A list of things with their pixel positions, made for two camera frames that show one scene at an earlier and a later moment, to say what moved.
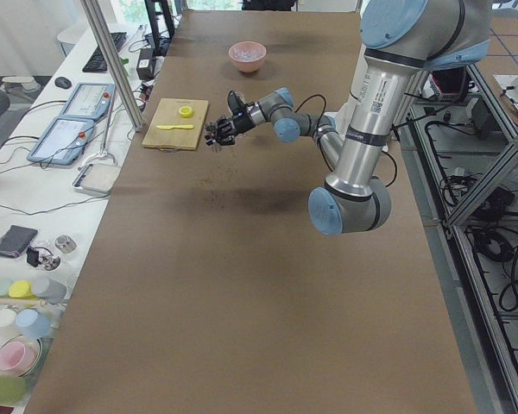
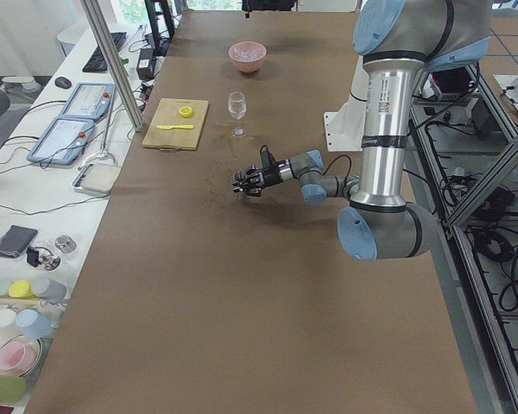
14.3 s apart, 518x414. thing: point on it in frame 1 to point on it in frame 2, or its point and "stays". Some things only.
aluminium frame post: [135, 115] stays
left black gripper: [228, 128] to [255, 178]
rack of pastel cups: [24, 308] stays
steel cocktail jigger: [211, 127] to [242, 197]
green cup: [3, 390] stays
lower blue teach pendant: [63, 141] stays
